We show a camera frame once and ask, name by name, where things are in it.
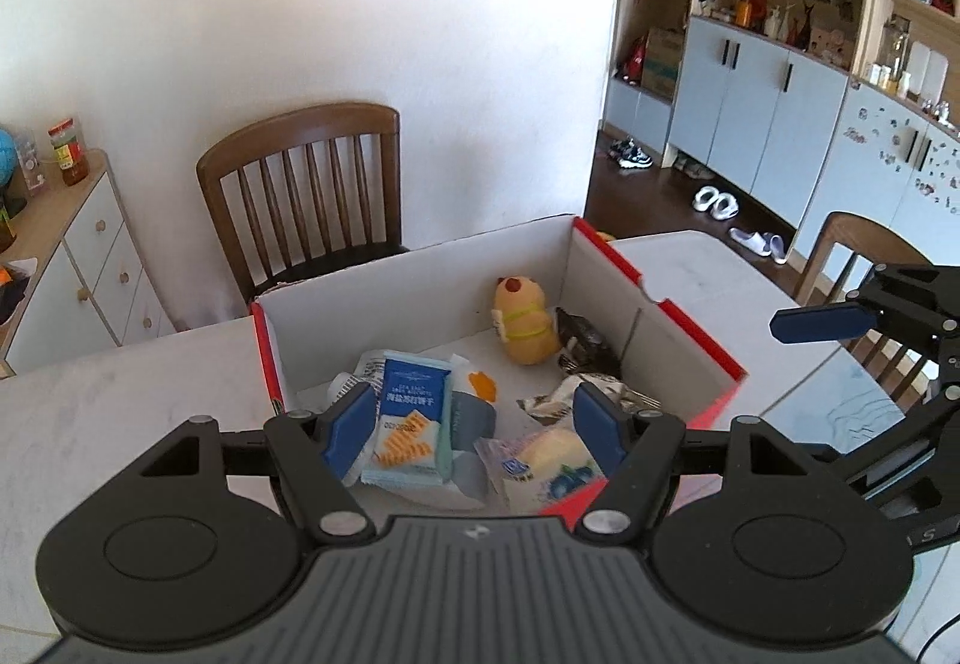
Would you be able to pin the orange bottle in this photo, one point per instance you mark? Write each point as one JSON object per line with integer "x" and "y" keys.
{"x": 743, "y": 11}

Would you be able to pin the teal toothbrush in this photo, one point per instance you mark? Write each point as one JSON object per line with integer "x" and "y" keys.
{"x": 445, "y": 454}

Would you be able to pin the small clear container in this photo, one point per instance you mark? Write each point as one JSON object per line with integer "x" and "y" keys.
{"x": 31, "y": 165}

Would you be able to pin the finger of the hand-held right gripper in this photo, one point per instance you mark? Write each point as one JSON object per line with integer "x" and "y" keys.
{"x": 825, "y": 322}
{"x": 911, "y": 427}

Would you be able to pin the clear blueberry bread packet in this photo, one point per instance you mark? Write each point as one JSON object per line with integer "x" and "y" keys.
{"x": 540, "y": 465}

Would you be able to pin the red cardboard box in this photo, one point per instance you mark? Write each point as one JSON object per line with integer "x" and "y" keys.
{"x": 420, "y": 289}

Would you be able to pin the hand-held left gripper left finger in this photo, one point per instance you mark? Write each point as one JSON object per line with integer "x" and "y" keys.
{"x": 351, "y": 431}

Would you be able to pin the red label jar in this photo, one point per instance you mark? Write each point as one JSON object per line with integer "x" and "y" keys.
{"x": 69, "y": 154}

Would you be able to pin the blue globe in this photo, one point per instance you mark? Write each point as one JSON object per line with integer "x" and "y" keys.
{"x": 6, "y": 157}

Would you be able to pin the white grey tissue pack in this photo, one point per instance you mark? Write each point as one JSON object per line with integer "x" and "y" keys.
{"x": 472, "y": 418}

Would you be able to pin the brown wooden chair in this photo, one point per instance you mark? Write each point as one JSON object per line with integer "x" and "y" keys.
{"x": 847, "y": 229}
{"x": 300, "y": 127}

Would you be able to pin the black snack packet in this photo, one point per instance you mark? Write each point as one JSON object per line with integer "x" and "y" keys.
{"x": 589, "y": 341}

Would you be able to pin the white slippers pair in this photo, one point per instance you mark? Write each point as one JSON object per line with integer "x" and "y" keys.
{"x": 759, "y": 245}

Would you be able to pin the grey-brown snack packet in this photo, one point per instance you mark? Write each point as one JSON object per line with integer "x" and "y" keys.
{"x": 555, "y": 403}

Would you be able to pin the grey wall cabinet unit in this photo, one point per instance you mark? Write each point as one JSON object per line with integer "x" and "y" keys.
{"x": 750, "y": 109}

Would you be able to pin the red bag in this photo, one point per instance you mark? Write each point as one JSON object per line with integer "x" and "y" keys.
{"x": 634, "y": 62}

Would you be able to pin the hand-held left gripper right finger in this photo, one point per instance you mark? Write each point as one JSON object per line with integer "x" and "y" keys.
{"x": 602, "y": 427}

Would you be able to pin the white shoes pair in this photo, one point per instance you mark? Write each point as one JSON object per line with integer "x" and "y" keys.
{"x": 715, "y": 202}

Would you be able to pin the dark sneakers pair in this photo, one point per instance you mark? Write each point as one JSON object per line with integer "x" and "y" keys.
{"x": 631, "y": 154}

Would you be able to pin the yellow capybara toy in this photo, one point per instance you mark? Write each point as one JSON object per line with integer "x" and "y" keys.
{"x": 525, "y": 326}

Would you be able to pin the white wooden sideboard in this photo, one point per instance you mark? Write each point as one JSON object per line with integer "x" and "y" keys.
{"x": 90, "y": 274}

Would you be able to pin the light blue cracker packet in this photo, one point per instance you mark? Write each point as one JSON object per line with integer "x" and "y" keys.
{"x": 409, "y": 409}

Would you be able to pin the white marble desktop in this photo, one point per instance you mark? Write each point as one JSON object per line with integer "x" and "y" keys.
{"x": 112, "y": 394}

